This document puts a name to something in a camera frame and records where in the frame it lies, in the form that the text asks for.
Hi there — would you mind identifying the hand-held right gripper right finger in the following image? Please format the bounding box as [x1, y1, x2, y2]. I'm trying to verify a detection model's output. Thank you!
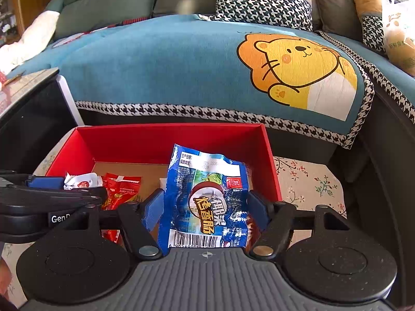
[247, 190, 346, 261]

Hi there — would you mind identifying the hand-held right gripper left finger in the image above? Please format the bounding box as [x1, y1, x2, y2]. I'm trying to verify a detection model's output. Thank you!
[76, 188, 164, 261]

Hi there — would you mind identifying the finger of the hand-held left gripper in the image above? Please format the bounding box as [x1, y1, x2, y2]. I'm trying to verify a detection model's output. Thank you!
[0, 170, 66, 189]
[0, 186, 108, 209]

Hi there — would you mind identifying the small white snack packet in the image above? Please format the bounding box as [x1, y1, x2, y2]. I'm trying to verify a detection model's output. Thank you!
[63, 172, 103, 191]

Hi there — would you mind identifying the blue white sausage packet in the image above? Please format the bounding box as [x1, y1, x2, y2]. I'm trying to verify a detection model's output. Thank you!
[158, 143, 252, 256]

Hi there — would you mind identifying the red cardboard box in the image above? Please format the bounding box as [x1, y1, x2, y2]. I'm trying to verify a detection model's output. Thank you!
[45, 123, 282, 250]

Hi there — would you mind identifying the red snack packet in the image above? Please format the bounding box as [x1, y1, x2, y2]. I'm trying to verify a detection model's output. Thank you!
[101, 173, 143, 245]

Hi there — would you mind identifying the floral seat cushion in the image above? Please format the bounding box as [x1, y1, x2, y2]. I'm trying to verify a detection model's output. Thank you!
[0, 130, 347, 305]

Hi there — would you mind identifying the black glossy side table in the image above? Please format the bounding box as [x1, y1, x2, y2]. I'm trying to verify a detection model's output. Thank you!
[0, 67, 85, 175]

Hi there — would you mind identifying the dark grey sofa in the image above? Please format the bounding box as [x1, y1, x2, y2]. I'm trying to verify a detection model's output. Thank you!
[45, 0, 415, 299]

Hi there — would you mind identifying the white cloth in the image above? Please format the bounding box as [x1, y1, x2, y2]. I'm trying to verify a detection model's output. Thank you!
[0, 10, 60, 73]

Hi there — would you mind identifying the blue lion print blanket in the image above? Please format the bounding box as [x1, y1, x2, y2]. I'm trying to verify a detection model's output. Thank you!
[6, 15, 375, 150]

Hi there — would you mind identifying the green cushion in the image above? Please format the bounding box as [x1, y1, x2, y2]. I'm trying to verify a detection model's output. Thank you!
[53, 0, 158, 41]

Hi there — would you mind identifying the blue houndstooth trimmed sofa cover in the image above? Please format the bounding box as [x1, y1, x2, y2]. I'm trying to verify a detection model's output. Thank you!
[316, 31, 415, 124]

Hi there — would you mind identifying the large orange houndstooth pillow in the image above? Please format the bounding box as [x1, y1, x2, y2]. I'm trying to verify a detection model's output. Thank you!
[212, 0, 313, 33]

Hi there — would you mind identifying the small orange houndstooth pillow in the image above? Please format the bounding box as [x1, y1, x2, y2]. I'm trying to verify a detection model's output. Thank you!
[352, 0, 388, 54]

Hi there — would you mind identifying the plain grey cushion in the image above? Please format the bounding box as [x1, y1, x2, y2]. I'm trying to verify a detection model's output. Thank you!
[309, 0, 364, 33]

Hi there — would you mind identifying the white plastic bag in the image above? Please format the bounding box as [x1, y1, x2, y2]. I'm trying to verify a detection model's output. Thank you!
[379, 0, 415, 76]

